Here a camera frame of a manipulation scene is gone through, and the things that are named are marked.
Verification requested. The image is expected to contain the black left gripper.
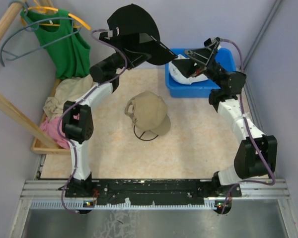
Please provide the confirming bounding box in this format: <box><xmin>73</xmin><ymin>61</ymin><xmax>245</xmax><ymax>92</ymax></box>
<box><xmin>104</xmin><ymin>39</ymin><xmax>153</xmax><ymax>72</ymax></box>

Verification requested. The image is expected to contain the wooden clothes rack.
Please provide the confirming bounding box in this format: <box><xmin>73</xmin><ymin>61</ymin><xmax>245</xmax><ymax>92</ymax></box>
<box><xmin>0</xmin><ymin>0</ymin><xmax>57</xmax><ymax>149</ymax></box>

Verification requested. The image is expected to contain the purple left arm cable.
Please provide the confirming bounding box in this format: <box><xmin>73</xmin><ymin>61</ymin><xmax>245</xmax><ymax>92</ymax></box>
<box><xmin>58</xmin><ymin>29</ymin><xmax>129</xmax><ymax>216</ymax></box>

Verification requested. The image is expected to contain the yellow clothes hanger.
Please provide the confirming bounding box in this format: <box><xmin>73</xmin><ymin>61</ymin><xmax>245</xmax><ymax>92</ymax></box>
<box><xmin>21</xmin><ymin>0</ymin><xmax>91</xmax><ymax>31</ymax></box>

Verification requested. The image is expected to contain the grey blue clothes hanger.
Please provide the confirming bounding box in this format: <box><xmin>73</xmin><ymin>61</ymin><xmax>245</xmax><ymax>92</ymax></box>
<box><xmin>0</xmin><ymin>2</ymin><xmax>82</xmax><ymax>67</ymax></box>

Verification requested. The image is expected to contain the aluminium frame rail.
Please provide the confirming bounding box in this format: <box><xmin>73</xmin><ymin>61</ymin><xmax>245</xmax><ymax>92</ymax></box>
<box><xmin>9</xmin><ymin>178</ymin><xmax>298</xmax><ymax>238</ymax></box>

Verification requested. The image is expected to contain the wooden tray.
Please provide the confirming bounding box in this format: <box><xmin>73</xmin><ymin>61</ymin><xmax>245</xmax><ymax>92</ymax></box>
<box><xmin>31</xmin><ymin>79</ymin><xmax>70</xmax><ymax>155</ymax></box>

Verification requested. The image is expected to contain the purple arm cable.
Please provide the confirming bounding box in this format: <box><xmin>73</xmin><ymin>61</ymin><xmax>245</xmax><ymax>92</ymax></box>
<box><xmin>218</xmin><ymin>37</ymin><xmax>276</xmax><ymax>215</ymax></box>
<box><xmin>58</xmin><ymin>29</ymin><xmax>129</xmax><ymax>216</ymax></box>

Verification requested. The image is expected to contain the black beanie hat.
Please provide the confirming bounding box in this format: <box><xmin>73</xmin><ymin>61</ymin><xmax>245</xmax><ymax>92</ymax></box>
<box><xmin>99</xmin><ymin>4</ymin><xmax>177</xmax><ymax>66</ymax></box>

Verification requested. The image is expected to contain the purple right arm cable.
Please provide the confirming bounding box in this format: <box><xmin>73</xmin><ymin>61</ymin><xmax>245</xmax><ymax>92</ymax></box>
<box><xmin>218</xmin><ymin>37</ymin><xmax>276</xmax><ymax>215</ymax></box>

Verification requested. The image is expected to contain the green tank top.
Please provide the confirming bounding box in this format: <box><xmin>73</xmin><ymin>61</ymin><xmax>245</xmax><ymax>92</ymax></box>
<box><xmin>20</xmin><ymin>9</ymin><xmax>90</xmax><ymax>79</ymax></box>

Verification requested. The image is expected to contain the blue plastic bin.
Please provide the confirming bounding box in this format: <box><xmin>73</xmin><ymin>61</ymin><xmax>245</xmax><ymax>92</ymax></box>
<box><xmin>164</xmin><ymin>48</ymin><xmax>236</xmax><ymax>98</ymax></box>

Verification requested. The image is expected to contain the beige cloth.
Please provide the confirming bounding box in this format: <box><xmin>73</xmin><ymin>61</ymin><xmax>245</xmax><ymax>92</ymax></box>
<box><xmin>43</xmin><ymin>74</ymin><xmax>94</xmax><ymax>120</ymax></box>

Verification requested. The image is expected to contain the pink cloth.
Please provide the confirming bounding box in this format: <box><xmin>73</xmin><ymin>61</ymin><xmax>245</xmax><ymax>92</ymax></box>
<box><xmin>40</xmin><ymin>117</ymin><xmax>70</xmax><ymax>149</ymax></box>

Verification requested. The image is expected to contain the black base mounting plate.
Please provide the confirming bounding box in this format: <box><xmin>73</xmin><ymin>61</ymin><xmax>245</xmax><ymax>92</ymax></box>
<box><xmin>65</xmin><ymin>179</ymin><xmax>231</xmax><ymax>206</ymax></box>

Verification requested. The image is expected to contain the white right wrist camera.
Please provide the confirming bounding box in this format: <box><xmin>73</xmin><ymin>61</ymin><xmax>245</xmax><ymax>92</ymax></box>
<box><xmin>204</xmin><ymin>37</ymin><xmax>222</xmax><ymax>50</ymax></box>

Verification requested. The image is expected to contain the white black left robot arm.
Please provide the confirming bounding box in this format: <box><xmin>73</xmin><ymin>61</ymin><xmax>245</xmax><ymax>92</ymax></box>
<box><xmin>62</xmin><ymin>50</ymin><xmax>151</xmax><ymax>197</ymax></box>

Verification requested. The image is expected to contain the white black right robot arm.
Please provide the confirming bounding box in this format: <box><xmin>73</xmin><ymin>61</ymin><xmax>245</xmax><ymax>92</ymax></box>
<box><xmin>172</xmin><ymin>37</ymin><xmax>278</xmax><ymax>196</ymax></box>

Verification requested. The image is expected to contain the black wire hat stand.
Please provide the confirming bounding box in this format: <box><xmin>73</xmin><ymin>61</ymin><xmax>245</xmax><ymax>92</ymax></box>
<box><xmin>133</xmin><ymin>125</ymin><xmax>158</xmax><ymax>142</ymax></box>

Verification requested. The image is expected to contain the white cap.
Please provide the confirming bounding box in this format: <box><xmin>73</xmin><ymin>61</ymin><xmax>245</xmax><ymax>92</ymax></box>
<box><xmin>168</xmin><ymin>62</ymin><xmax>208</xmax><ymax>85</ymax></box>

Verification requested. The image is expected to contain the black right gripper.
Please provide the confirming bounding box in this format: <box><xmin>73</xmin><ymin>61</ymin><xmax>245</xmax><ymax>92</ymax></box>
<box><xmin>171</xmin><ymin>42</ymin><xmax>226</xmax><ymax>88</ymax></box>

